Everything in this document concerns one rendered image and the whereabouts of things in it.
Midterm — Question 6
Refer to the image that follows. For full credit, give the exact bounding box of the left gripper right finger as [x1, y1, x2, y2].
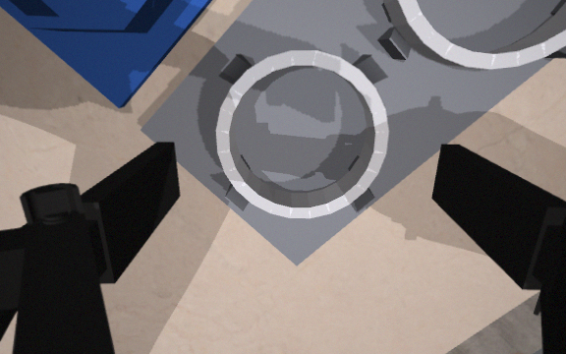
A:
[432, 145, 566, 354]

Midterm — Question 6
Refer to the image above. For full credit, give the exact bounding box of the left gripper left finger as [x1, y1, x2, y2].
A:
[0, 142, 180, 354]

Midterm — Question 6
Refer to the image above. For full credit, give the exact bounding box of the blue pallet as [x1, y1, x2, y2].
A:
[0, 0, 212, 108]

